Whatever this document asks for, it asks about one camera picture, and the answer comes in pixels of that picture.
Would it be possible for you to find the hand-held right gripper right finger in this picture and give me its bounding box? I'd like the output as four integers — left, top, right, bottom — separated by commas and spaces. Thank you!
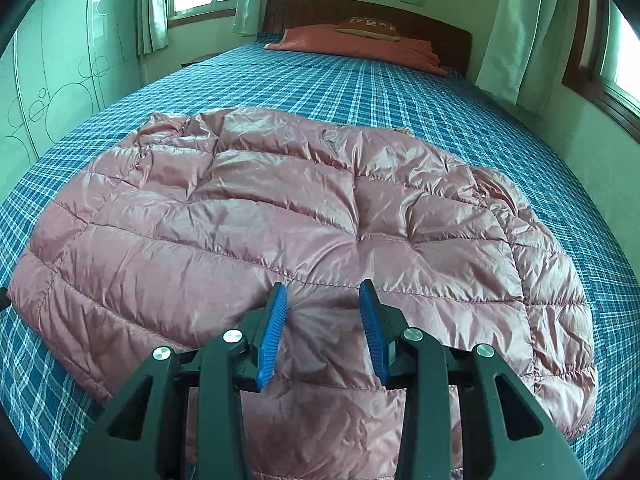
358, 279, 588, 480

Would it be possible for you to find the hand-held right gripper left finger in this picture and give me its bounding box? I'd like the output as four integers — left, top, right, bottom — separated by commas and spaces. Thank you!
62, 282, 290, 480

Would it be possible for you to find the pink puffer jacket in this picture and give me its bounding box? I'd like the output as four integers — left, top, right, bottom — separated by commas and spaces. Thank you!
7, 107, 598, 480

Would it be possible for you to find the white wardrobe with circle pattern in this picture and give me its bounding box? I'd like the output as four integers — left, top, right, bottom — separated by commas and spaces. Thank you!
0, 0, 145, 183

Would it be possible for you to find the bed with blue plaid sheet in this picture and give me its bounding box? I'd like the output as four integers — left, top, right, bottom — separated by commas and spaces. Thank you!
0, 32, 640, 480

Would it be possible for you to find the orange pillow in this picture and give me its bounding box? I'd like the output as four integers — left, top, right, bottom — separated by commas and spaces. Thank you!
265, 24, 449, 77

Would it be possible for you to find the dark wooden nightstand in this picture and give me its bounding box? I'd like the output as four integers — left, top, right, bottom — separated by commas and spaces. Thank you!
181, 52, 222, 69

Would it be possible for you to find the brown patterned cushion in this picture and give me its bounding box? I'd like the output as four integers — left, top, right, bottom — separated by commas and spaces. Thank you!
337, 16, 401, 41

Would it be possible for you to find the dark wooden headboard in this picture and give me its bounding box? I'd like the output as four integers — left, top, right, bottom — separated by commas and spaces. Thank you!
263, 0, 473, 78

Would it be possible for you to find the window with wooden sill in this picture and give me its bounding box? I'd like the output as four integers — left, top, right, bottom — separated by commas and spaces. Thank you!
561, 0, 640, 143

